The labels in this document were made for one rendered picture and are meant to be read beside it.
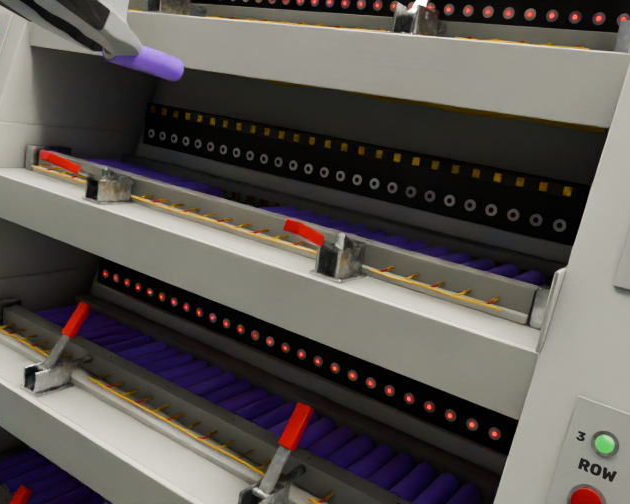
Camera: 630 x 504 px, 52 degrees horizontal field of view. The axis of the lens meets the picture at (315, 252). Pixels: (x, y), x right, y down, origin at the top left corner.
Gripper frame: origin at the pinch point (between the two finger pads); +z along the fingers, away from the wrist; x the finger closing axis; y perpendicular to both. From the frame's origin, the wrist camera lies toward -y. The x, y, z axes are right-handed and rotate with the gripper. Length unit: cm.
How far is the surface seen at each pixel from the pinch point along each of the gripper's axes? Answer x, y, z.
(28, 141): 29.5, -5.4, 16.0
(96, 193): 12.5, -8.8, 13.6
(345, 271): -15.9, -8.6, 13.7
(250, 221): -3.7, -6.7, 16.8
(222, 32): 2.0, 7.6, 11.0
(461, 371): -26.6, -12.4, 13.1
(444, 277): -22.1, -6.5, 16.8
